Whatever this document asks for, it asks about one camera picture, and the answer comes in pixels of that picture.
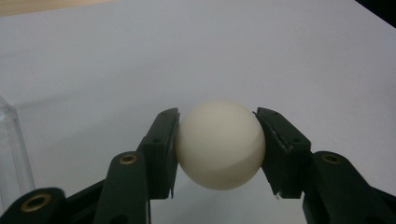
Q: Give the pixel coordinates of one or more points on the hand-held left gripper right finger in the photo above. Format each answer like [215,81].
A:
[283,155]

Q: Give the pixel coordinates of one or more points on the white table cover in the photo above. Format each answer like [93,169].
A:
[218,56]

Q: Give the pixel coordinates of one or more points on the black curtain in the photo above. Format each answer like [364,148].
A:
[383,7]

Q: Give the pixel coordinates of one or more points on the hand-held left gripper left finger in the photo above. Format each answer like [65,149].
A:
[160,155]

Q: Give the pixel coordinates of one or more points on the white egg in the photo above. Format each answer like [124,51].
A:
[219,146]

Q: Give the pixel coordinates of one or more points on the clear plastic container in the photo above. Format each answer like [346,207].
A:
[12,155]

